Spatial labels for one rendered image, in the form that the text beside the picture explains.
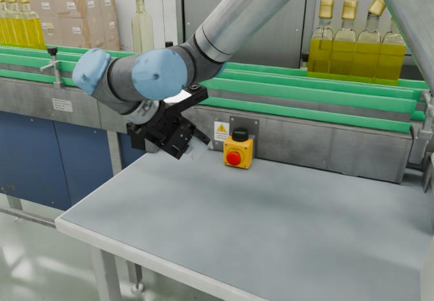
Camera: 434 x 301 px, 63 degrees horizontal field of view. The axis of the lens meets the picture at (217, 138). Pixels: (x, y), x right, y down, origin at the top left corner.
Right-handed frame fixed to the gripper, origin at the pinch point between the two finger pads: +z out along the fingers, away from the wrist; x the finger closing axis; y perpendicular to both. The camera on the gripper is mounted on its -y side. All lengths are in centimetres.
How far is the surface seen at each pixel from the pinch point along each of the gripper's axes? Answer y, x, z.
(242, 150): -3.5, 0.4, 11.1
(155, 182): 15.4, -8.9, 0.5
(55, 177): 41, -72, 11
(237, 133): -6.5, -2.2, 8.6
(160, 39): -100, -351, 174
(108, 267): 38.0, -5.7, -0.1
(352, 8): -47.5, 8.1, 7.7
